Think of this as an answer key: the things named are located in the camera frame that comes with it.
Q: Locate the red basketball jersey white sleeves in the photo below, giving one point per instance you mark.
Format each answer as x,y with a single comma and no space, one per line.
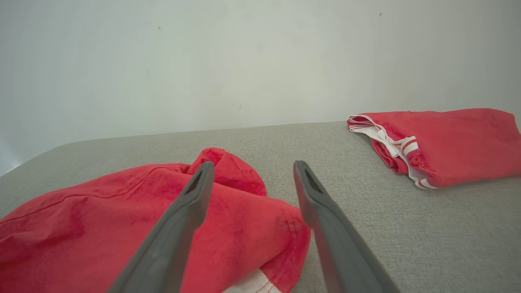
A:
460,146

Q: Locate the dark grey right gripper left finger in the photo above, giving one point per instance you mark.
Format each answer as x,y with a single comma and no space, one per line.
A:
171,240

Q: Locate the red shorts white trim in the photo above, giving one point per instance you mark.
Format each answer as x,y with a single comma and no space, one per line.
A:
81,228

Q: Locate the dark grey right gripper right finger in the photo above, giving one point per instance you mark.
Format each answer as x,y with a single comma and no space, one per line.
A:
342,248

